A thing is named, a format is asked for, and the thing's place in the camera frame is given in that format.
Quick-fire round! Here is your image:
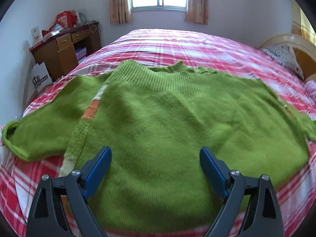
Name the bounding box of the green orange striped knit sweater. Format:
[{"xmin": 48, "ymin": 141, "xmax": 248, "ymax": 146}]
[{"xmin": 2, "ymin": 60, "xmax": 315, "ymax": 233}]

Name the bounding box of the pink blanket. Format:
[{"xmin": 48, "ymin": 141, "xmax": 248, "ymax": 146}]
[{"xmin": 304, "ymin": 80, "xmax": 316, "ymax": 102}]

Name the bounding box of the white paper shopping bag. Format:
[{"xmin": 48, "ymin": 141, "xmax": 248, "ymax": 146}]
[{"xmin": 31, "ymin": 62, "xmax": 53, "ymax": 94}]

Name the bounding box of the grey striped pillow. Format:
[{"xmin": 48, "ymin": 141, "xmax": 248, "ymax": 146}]
[{"xmin": 261, "ymin": 44, "xmax": 305, "ymax": 80}]

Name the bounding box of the brown wooden desk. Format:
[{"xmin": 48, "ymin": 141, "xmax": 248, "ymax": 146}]
[{"xmin": 29, "ymin": 22, "xmax": 101, "ymax": 81}]

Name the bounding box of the cream wooden headboard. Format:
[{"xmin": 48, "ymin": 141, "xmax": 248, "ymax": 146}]
[{"xmin": 260, "ymin": 34, "xmax": 315, "ymax": 81}]

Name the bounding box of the white card box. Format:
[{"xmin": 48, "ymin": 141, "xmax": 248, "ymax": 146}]
[{"xmin": 31, "ymin": 26, "xmax": 43, "ymax": 45}]

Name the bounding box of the yellow side curtain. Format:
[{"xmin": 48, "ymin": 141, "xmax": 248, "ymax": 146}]
[{"xmin": 291, "ymin": 0, "xmax": 315, "ymax": 44}]

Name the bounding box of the red gift box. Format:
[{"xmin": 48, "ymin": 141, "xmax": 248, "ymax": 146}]
[{"xmin": 56, "ymin": 11, "xmax": 77, "ymax": 28}]

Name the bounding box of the right beige curtain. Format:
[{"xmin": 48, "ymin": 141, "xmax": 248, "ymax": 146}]
[{"xmin": 185, "ymin": 0, "xmax": 209, "ymax": 25}]

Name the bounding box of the beige curtain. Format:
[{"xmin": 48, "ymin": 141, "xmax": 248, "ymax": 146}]
[
  {"xmin": 185, "ymin": 0, "xmax": 209, "ymax": 25},
  {"xmin": 109, "ymin": 0, "xmax": 132, "ymax": 25}
]

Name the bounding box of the left beige curtain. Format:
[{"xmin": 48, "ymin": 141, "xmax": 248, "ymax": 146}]
[{"xmin": 109, "ymin": 0, "xmax": 132, "ymax": 25}]

